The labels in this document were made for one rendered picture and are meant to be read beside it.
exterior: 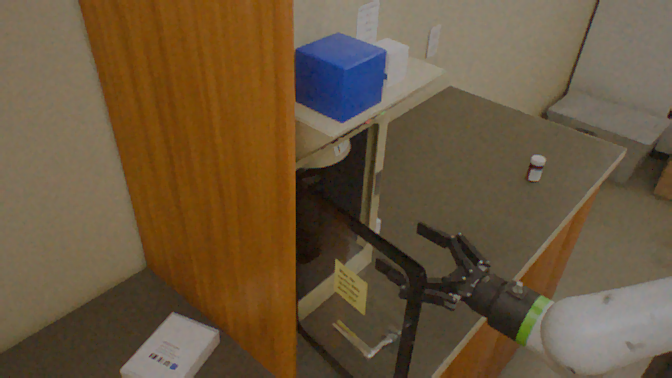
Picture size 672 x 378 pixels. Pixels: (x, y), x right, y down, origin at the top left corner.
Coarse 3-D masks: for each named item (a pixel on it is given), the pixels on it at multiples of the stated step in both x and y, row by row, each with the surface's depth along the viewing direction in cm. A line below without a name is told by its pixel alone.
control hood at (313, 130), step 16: (416, 64) 98; (432, 64) 99; (416, 80) 93; (432, 80) 95; (384, 96) 88; (400, 96) 89; (304, 112) 83; (368, 112) 83; (304, 128) 81; (320, 128) 79; (336, 128) 79; (352, 128) 81; (304, 144) 83; (320, 144) 80
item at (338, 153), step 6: (342, 144) 107; (348, 144) 110; (330, 150) 105; (336, 150) 106; (342, 150) 107; (348, 150) 109; (324, 156) 104; (330, 156) 105; (336, 156) 106; (342, 156) 107; (312, 162) 104; (318, 162) 104; (324, 162) 105; (330, 162) 105; (336, 162) 106
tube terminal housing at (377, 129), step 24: (312, 0) 79; (336, 0) 83; (360, 0) 88; (384, 0) 93; (312, 24) 82; (336, 24) 86; (384, 24) 96; (384, 120) 111; (336, 144) 101; (384, 144) 115
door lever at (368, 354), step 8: (336, 320) 88; (336, 328) 88; (344, 328) 87; (344, 336) 86; (352, 336) 86; (384, 336) 86; (352, 344) 85; (360, 344) 85; (384, 344) 85; (392, 344) 86; (360, 352) 84; (368, 352) 84; (376, 352) 84; (368, 360) 83
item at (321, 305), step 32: (320, 224) 88; (352, 224) 81; (320, 256) 93; (352, 256) 85; (384, 256) 78; (320, 288) 97; (384, 288) 81; (416, 288) 75; (320, 320) 102; (352, 320) 93; (384, 320) 85; (416, 320) 79; (320, 352) 108; (352, 352) 97; (384, 352) 89
